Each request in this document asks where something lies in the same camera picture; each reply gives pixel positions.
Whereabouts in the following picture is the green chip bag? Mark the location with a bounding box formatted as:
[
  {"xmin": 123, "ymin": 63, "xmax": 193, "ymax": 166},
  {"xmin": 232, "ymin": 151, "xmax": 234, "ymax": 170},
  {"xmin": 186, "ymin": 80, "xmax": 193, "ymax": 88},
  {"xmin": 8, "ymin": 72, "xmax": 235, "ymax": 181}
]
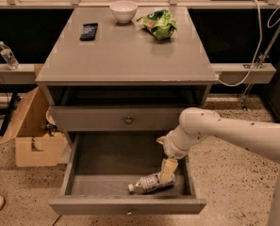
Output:
[{"xmin": 137, "ymin": 9, "xmax": 177, "ymax": 40}]

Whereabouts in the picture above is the white cable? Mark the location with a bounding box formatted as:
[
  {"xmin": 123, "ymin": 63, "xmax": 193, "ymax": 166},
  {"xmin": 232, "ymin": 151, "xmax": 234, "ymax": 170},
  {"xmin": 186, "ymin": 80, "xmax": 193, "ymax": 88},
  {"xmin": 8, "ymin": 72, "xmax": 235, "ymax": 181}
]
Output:
[{"xmin": 217, "ymin": 0, "xmax": 280, "ymax": 88}]

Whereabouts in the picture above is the white ceramic bowl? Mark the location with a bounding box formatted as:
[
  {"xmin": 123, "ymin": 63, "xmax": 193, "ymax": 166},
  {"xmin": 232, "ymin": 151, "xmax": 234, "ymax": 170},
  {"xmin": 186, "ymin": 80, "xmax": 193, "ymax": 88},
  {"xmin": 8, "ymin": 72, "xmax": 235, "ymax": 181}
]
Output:
[{"xmin": 109, "ymin": 0, "xmax": 138, "ymax": 24}]

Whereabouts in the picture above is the grey horizontal ledge rail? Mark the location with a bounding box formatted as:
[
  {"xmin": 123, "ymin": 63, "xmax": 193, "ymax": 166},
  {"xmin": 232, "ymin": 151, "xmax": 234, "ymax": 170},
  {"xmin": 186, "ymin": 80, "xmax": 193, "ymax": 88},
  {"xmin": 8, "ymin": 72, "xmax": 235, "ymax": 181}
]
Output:
[{"xmin": 0, "ymin": 63, "xmax": 276, "ymax": 84}]

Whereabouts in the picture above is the closed grey upper drawer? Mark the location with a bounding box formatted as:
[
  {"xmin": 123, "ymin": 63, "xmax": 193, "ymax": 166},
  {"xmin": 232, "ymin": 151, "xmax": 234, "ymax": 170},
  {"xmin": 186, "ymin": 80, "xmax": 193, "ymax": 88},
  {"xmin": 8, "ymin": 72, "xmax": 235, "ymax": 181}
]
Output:
[{"xmin": 49, "ymin": 106, "xmax": 182, "ymax": 131}]

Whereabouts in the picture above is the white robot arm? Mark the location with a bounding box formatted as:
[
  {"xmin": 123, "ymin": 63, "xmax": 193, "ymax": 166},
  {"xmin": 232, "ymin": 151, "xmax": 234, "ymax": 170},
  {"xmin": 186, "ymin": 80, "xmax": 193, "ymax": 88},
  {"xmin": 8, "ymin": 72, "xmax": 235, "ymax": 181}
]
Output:
[{"xmin": 157, "ymin": 107, "xmax": 280, "ymax": 226}]

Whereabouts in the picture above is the cardboard box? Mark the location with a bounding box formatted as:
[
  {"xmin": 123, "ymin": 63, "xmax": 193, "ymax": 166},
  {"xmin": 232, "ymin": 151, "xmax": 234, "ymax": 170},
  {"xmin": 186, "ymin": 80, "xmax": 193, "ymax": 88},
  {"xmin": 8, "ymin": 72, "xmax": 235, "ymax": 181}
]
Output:
[{"xmin": 0, "ymin": 87, "xmax": 71, "ymax": 167}]

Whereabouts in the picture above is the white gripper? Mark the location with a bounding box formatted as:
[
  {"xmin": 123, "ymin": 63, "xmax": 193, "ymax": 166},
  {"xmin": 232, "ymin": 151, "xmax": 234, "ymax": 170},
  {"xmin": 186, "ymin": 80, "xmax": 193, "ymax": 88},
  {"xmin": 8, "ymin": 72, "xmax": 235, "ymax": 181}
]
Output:
[{"xmin": 156, "ymin": 130, "xmax": 189, "ymax": 183}]

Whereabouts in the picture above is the clear plastic water bottle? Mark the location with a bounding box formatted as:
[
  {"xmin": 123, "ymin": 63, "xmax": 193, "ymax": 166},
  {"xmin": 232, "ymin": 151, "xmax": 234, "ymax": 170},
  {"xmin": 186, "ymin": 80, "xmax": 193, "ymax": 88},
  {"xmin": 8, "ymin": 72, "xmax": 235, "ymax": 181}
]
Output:
[{"xmin": 128, "ymin": 172, "xmax": 176, "ymax": 194}]

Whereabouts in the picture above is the open grey bottom drawer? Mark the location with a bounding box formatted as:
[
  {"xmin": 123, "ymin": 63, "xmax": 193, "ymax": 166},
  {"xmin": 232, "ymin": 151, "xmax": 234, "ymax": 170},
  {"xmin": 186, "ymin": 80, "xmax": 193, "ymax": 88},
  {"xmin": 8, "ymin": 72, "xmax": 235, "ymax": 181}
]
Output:
[{"xmin": 49, "ymin": 131, "xmax": 206, "ymax": 215}]

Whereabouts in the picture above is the upright water bottle on ledge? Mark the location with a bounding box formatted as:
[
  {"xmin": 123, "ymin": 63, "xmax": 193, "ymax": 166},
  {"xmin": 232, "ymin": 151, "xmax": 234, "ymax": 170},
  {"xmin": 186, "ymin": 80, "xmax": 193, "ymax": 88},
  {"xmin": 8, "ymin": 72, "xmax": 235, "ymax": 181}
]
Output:
[{"xmin": 0, "ymin": 41, "xmax": 19, "ymax": 71}]

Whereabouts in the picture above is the grey drawer cabinet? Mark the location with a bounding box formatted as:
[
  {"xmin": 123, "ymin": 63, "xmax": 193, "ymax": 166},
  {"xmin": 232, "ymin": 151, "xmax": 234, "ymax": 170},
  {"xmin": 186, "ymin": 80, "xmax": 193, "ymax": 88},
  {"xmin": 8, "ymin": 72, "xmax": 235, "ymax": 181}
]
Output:
[{"xmin": 37, "ymin": 7, "xmax": 217, "ymax": 141}]

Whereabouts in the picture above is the black pole left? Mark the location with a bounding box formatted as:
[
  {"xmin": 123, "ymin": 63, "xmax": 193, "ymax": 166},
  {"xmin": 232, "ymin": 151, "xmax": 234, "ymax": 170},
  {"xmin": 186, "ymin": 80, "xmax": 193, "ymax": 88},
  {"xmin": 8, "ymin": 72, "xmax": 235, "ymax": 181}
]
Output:
[{"xmin": 0, "ymin": 91, "xmax": 19, "ymax": 137}]

